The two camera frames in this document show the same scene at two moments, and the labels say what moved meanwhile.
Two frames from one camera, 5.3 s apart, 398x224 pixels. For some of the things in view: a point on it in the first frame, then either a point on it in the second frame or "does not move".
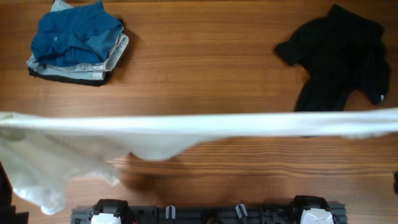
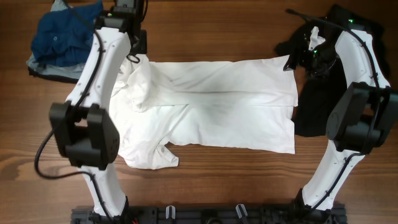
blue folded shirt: x=74 y=35 does not move
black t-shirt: x=341 y=51 does not move
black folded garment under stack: x=96 y=82 does not move
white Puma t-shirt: x=43 y=154 -> x=242 y=103
